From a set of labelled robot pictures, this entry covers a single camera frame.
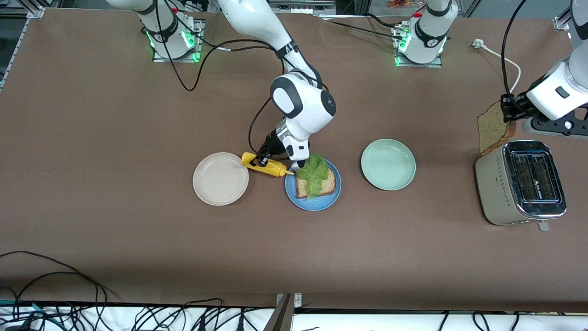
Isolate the beige round plate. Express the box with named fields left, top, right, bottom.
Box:
left=192, top=152, right=249, bottom=206

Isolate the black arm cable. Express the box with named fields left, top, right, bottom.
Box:
left=501, top=0, right=529, bottom=116
left=154, top=0, right=278, bottom=92

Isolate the beige and chrome toaster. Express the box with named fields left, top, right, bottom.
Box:
left=475, top=140, right=568, bottom=232

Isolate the green lettuce leaf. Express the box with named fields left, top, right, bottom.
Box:
left=295, top=154, right=330, bottom=201

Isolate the white toaster power cord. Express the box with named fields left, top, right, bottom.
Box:
left=472, top=39, right=522, bottom=95

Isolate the long black table cable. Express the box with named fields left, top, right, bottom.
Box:
left=0, top=251, right=119, bottom=299

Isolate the perforated aluminium frame profile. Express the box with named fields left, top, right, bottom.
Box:
left=0, top=0, right=46, bottom=88

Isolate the pale green round plate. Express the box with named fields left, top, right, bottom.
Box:
left=361, top=138, right=417, bottom=191

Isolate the blue round plate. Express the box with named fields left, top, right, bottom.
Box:
left=285, top=159, right=342, bottom=211

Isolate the yellow mustard squeeze bottle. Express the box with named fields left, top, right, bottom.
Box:
left=241, top=152, right=295, bottom=178

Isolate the arched black cable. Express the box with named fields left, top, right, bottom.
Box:
left=14, top=271, right=108, bottom=318

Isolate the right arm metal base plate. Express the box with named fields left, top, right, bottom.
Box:
left=153, top=19, right=203, bottom=63

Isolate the black base power cable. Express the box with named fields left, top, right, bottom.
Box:
left=317, top=14, right=405, bottom=41

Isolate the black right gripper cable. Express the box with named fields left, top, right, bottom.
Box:
left=248, top=82, right=329, bottom=160

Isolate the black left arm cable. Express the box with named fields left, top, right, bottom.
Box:
left=501, top=0, right=529, bottom=116

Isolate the silver table edge bracket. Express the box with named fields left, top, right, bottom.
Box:
left=276, top=293, right=302, bottom=308

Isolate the teal cable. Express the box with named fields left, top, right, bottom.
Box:
left=0, top=299, right=62, bottom=329

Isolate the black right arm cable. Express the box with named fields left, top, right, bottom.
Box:
left=154, top=0, right=278, bottom=92

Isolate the brown bread slice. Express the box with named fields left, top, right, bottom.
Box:
left=296, top=168, right=336, bottom=199
left=477, top=102, right=517, bottom=155

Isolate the grey metal bar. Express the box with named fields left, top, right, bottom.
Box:
left=263, top=294, right=294, bottom=331

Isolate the grey metal box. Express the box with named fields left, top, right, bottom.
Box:
left=268, top=0, right=336, bottom=14

